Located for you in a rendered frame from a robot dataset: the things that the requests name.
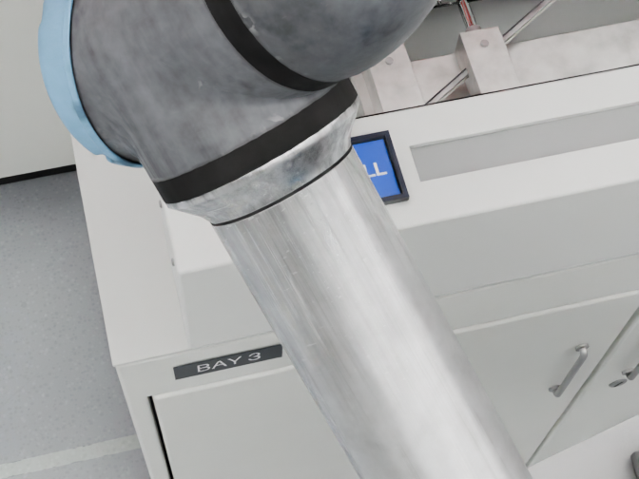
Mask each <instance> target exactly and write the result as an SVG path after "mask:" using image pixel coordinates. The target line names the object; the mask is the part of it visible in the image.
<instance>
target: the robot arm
mask: <svg viewBox="0 0 639 479"><path fill-rule="evenodd" d="M436 2H437V0H44V3H43V12H42V21H41V24H40V25H39V28H38V54H39V62H40V68H41V72H42V76H43V80H44V83H45V87H46V90H47V92H48V96H49V98H50V100H51V103H52V105H53V107H54V109H55V111H56V112H57V114H58V116H59V118H60V119H61V121H62V122H63V124H64V125H65V127H66V128H67V130H68V131H69V132H70V134H71V135H72V136H73V137H74V138H75V139H76V140H77V141H78V142H79V143H80V144H81V145H82V146H83V147H84V148H86V149H87V150H88V151H89V152H91V153H92V154H94V155H105V156H106V159H107V161H108V162H110V163H114V164H118V165H122V166H128V167H134V168H144V169H145V171H146V173H147V175H148V177H149V178H150V179H151V181H152V182H153V184H154V185H155V187H156V189H157V191H158V192H159V194H160V196H161V197H162V199H163V201H164V202H165V204H166V206H167V207H168V208H169V209H173V210H177V211H180V212H184V213H187V214H190V215H194V216H198V217H202V218H203V219H205V220H208V221H209V222H210V223H211V225H212V227H213V229H214V230H215V232H216V234H217V235H218V237H219V239H220V240H221V242H222V244H223V246H224V248H225V250H226V251H227V253H228V255H229V257H231V259H232V261H233V262H234V264H235V266H236V268H237V269H238V271H239V273H240V274H241V276H242V279H243V280H244V282H245V284H246V285H247V287H248V289H249V291H250V292H251V294H252V296H253V297H254V299H255V300H256V302H257V303H258V305H259V307H260V308H261V311H262V312H263V314H264V316H265V318H266V319H267V321H268V323H269V324H270V326H271V328H272V330H273V331H274V333H275V335H276V336H277V338H278V340H279V342H280V343H281V346H282V347H283V349H284V350H285V352H286V353H287V355H288V357H289V358H290V360H291V362H292V364H293V365H294V367H295V369H296V370H297V372H298V374H299V376H300V378H301V380H302V381H303V383H304V385H305V386H306V388H307V390H308V392H310V394H311V396H312V397H313V399H314V401H315V403H316V404H317V406H318V408H319V410H320V412H321V414H322V415H323V417H324V419H325V420H326V422H327V424H328V426H329V427H330V429H331V431H332V432H333V434H334V435H335V437H336V438H337V440H338V442H339V444H340V446H341V447H342V449H343V451H344V453H345V454H346V456H347V458H348V459H349V461H350V463H351V465H352V466H353V468H354V470H355V471H356V473H357V475H358V477H359V479H533V478H532V476H531V474H530V472H529V470H528V469H527V467H526V465H525V463H524V461H523V459H522V457H521V456H520V454H519V452H518V450H517V448H516V446H515V445H514V443H513V440H512V438H511V437H510V435H509V434H508V432H507V430H506V428H505V426H504V424H503V423H502V421H501V419H500V417H499V415H498V413H497V412H496V410H495V408H494V405H493V403H492V401H491V400H490V398H489V396H488V395H487V393H486V391H485V390H484V388H483V386H482V384H481V382H480V380H479V378H478V377H477V375H476V373H475V371H474V368H473V367H472V365H471V363H470V361H469V359H468V357H467V356H466V355H465V353H464V351H463V349H462V347H461V345H460V344H459V342H458V340H457V338H456V336H455V333H454V332H453V330H452V328H451V326H450V324H449V322H448V321H447V319H446V317H445V315H444V314H443V312H442V310H441V309H440V307H439V305H438V303H437V301H436V299H435V297H434V295H433V293H432V291H431V289H430V287H429V286H428V284H427V282H426V280H425V278H424V276H423V275H422V274H421V272H420V270H419V268H418V266H417V264H416V262H415V260H414V258H413V256H412V254H411V253H410V251H409V249H408V247H407V245H406V243H405V241H404V240H403V238H402V236H401V235H400V233H399V231H398V230H397V227H396V225H395V223H394V221H393V220H392V218H391V216H390V214H389V212H388V210H387V208H386V207H385V205H384V203H383V201H382V199H381V197H380V196H379V194H378V192H377V190H376V188H375V186H374V185H373V183H372V181H371V179H370V177H369V175H368V174H367V172H366V170H365V168H364V166H363V164H362V162H361V161H360V159H359V157H358V154H357V152H356V151H355V149H354V147H353V146H352V144H351V132H352V128H353V125H354V121H355V119H356V115H357V112H358V106H359V102H360V98H359V96H358V94H357V92H356V90H355V88H354V86H353V84H352V82H351V81H350V79H349V78H350V77H353V76H356V75H358V74H360V73H361V72H363V71H365V70H367V69H369V68H371V67H373V66H375V65H376V64H378V63H379V62H380V61H382V60H383V59H384V58H386V57H387V56H388V55H390V54H391V53H392V52H394V51H395V50H396V49H397V48H398V47H400V46H401V45H402V44H403V43H404V42H405V41H406V40H407V39H408V38H409V37H410V36H411V35H412V34H413V33H414V32H415V31H416V29H417V28H418V27H419V26H420V24H421V23H422V22H423V20H424V19H425V18H426V16H427V15H428V14H429V13H430V11H431V10H432V9H433V7H434V6H435V4H436Z"/></svg>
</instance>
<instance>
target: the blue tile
mask: <svg viewBox="0 0 639 479"><path fill-rule="evenodd" d="M353 147H354V149H355V151H356V152H357V154H358V157H359V159H360V161H361V162H362V164H363V166H364V168H365V170H366V172H367V174H368V175H369V177H370V179H371V181H372V183H373V185H374V186H375V188H376V190H377V192H378V194H379V196H380V197H381V198H383V197H388V196H393V195H397V194H400V191H399V188H398V185H397V179H396V176H395V173H394V170H393V167H392V164H391V161H390V158H389V155H388V152H387V149H386V145H385V142H384V141H383V140H377V141H372V142H368V143H363V144H353Z"/></svg>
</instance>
